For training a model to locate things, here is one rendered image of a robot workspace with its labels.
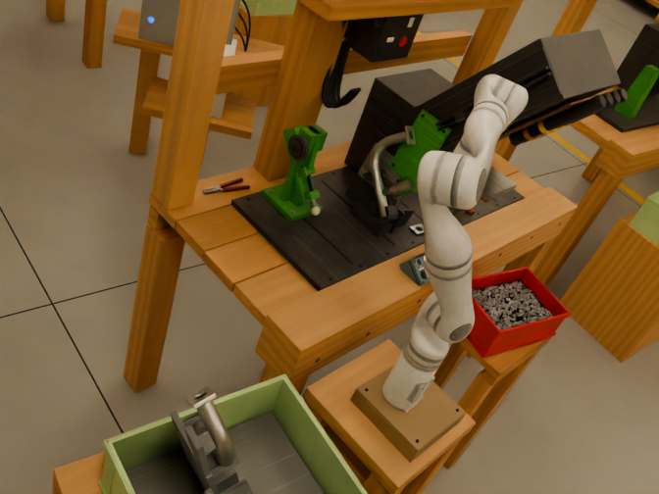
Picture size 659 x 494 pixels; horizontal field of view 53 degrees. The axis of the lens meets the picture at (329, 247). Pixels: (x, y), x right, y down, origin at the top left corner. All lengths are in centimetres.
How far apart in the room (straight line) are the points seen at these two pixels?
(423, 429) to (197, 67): 104
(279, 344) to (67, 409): 107
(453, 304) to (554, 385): 205
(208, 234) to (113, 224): 138
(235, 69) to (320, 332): 77
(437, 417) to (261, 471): 46
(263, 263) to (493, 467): 145
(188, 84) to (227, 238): 45
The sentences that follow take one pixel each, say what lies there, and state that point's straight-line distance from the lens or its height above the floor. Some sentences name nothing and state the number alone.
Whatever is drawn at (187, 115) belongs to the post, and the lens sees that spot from 180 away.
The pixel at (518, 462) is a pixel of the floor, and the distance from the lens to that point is 299.
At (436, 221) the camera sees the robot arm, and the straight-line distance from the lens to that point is 122.
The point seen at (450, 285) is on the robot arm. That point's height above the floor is 133.
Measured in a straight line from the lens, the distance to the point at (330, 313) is 178.
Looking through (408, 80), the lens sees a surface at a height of 124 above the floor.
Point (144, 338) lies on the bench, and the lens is 238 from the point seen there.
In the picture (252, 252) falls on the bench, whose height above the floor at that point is 88.
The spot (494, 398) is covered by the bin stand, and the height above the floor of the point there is 45.
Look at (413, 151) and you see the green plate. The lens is 207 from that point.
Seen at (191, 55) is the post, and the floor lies 137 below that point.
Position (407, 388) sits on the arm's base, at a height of 97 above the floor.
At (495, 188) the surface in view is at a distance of 213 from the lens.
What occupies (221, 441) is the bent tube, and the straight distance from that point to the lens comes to 119.
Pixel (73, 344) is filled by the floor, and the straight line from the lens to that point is 275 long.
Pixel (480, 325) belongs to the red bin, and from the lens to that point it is 202.
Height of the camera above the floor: 212
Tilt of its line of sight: 38 degrees down
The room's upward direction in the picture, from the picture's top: 21 degrees clockwise
